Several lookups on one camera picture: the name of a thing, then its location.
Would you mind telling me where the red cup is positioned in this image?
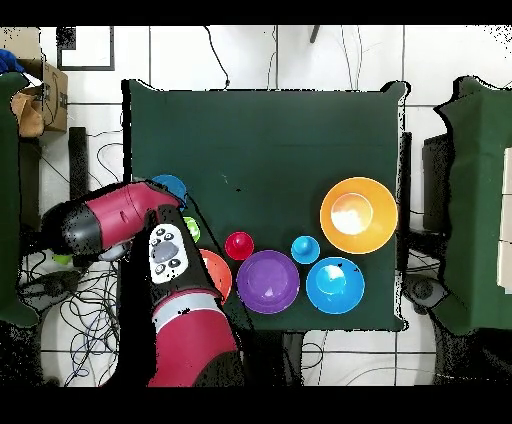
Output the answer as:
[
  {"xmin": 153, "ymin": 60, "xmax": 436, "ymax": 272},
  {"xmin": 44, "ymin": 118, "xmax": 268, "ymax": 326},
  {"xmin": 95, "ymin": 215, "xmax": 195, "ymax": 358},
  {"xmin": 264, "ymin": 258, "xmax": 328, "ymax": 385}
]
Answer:
[{"xmin": 224, "ymin": 231, "xmax": 255, "ymax": 262}]

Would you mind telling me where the blue cup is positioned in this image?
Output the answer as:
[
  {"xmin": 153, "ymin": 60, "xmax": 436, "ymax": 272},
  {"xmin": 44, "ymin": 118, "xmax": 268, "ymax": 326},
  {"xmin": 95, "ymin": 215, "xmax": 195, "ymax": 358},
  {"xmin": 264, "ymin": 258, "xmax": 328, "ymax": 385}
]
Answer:
[{"xmin": 290, "ymin": 235, "xmax": 321, "ymax": 265}]

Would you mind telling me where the purple bowl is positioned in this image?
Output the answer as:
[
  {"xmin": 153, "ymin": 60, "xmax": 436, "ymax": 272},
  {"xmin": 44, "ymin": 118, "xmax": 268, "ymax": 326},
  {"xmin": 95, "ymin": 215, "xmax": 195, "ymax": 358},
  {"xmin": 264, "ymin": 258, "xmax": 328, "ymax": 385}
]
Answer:
[{"xmin": 235, "ymin": 249, "xmax": 301, "ymax": 315}]

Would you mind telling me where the dark green tablecloth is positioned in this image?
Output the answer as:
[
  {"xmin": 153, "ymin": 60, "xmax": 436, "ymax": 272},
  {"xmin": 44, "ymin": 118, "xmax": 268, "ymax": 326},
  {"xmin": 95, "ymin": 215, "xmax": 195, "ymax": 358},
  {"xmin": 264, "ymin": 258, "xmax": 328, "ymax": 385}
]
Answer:
[{"xmin": 121, "ymin": 78, "xmax": 410, "ymax": 334}]

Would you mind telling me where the orange bowl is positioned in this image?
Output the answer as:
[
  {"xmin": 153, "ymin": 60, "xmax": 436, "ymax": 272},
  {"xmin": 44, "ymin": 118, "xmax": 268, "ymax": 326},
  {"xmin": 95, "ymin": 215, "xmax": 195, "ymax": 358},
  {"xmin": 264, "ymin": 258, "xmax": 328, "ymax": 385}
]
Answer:
[{"xmin": 198, "ymin": 248, "xmax": 234, "ymax": 305}]

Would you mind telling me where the small blue bowl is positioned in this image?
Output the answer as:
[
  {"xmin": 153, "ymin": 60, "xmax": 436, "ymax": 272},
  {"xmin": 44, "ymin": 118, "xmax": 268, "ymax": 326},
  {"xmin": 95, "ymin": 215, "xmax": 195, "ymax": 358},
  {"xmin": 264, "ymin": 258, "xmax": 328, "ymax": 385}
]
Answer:
[{"xmin": 151, "ymin": 174, "xmax": 189, "ymax": 211}]

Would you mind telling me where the large blue bowl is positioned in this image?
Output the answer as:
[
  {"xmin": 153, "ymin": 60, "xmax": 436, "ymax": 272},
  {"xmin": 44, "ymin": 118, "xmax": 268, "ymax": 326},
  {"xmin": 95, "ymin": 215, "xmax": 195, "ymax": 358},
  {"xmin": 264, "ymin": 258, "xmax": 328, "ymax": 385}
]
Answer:
[{"xmin": 305, "ymin": 256, "xmax": 366, "ymax": 315}]

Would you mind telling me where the large yellow bowl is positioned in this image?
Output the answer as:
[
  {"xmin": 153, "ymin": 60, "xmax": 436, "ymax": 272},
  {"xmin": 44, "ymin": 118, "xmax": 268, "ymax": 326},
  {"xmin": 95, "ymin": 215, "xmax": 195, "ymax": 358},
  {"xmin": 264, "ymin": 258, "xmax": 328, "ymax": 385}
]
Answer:
[{"xmin": 319, "ymin": 176, "xmax": 399, "ymax": 255}]

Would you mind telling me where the black box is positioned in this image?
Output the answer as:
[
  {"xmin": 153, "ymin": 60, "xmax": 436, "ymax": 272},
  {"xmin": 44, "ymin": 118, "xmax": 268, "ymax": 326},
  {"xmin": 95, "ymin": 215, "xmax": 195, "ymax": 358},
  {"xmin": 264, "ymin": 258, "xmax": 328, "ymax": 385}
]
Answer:
[{"xmin": 421, "ymin": 133, "xmax": 455, "ymax": 233}]

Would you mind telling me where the dark grey caster foot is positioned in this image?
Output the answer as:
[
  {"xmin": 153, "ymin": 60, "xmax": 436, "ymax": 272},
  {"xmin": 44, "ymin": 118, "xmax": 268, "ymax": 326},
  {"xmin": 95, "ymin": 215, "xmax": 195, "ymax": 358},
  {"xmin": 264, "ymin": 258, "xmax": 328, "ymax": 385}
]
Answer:
[
  {"xmin": 19, "ymin": 271, "xmax": 81, "ymax": 311},
  {"xmin": 403, "ymin": 273, "xmax": 447, "ymax": 315}
]

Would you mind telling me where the green cloth covered table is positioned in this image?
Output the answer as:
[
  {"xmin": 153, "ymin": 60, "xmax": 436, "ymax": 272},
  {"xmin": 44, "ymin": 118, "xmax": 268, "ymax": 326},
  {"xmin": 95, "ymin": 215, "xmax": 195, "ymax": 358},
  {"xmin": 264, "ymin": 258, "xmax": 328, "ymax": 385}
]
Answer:
[
  {"xmin": 433, "ymin": 75, "xmax": 512, "ymax": 336},
  {"xmin": 0, "ymin": 71, "xmax": 39, "ymax": 328}
]

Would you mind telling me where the cardboard box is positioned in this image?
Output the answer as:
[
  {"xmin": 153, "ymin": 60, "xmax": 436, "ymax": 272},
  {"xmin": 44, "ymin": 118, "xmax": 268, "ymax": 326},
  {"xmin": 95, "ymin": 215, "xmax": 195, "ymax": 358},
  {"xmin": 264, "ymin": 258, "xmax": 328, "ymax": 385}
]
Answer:
[{"xmin": 17, "ymin": 58, "xmax": 69, "ymax": 134}]

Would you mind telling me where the brown paper bag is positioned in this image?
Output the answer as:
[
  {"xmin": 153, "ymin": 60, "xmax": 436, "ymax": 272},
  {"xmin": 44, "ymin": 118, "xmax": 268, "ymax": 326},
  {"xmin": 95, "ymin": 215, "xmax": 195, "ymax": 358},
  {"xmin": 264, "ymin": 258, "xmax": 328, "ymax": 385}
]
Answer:
[{"xmin": 10, "ymin": 92, "xmax": 45, "ymax": 138}]

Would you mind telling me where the blue cloth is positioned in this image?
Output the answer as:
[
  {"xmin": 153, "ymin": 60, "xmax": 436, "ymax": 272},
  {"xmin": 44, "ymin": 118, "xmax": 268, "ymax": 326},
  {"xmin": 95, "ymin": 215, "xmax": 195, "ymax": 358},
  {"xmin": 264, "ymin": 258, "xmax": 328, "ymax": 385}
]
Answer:
[{"xmin": 0, "ymin": 48, "xmax": 25, "ymax": 74}]

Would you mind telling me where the black cable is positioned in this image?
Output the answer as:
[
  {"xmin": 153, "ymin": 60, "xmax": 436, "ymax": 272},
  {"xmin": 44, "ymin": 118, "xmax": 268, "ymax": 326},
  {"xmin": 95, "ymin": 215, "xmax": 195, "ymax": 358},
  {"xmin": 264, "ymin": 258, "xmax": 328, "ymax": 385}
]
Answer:
[{"xmin": 202, "ymin": 25, "xmax": 232, "ymax": 90}]

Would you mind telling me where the black metal frame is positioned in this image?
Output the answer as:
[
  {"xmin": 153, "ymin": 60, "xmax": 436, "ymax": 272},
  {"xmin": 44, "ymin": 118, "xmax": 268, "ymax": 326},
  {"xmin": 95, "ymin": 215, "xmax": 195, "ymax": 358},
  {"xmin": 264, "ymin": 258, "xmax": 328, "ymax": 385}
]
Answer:
[{"xmin": 18, "ymin": 126, "xmax": 90, "ymax": 233}]

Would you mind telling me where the grey square frame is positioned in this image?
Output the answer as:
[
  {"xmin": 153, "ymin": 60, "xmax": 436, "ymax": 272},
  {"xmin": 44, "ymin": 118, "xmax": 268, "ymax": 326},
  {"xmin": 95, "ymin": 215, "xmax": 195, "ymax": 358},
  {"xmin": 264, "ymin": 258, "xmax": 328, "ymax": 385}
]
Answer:
[{"xmin": 56, "ymin": 25, "xmax": 116, "ymax": 72}]

